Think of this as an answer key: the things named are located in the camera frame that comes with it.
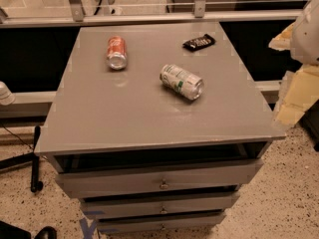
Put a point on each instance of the white cylinder at left edge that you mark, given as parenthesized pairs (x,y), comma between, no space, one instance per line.
(6,96)

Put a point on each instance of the blue tape mark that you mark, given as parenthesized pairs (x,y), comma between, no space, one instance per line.
(90,229)

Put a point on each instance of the middle grey drawer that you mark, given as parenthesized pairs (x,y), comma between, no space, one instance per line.
(160,206)

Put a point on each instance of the bottom grey drawer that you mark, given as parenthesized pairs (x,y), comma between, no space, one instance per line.
(160,222)

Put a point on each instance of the grey drawer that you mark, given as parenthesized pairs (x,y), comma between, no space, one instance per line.
(158,178)
(160,222)
(160,206)

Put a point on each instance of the orange soda can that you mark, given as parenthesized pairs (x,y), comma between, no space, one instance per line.
(116,53)

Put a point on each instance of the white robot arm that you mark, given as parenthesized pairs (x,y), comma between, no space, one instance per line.
(301,38)

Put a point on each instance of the top grey drawer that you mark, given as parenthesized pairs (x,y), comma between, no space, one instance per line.
(158,178)

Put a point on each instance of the grey drawer cabinet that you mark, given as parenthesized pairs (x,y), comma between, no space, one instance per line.
(105,119)

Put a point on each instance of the black snack bar wrapper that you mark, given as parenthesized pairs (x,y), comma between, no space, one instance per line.
(199,43)

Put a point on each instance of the black object bottom left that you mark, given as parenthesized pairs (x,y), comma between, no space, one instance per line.
(8,231)

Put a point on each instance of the black tripod leg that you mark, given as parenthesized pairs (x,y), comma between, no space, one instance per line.
(36,184)

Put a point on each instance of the green white 7up can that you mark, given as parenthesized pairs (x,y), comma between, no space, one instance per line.
(182,81)

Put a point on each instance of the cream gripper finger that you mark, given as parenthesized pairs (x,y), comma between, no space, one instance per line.
(298,92)
(282,42)

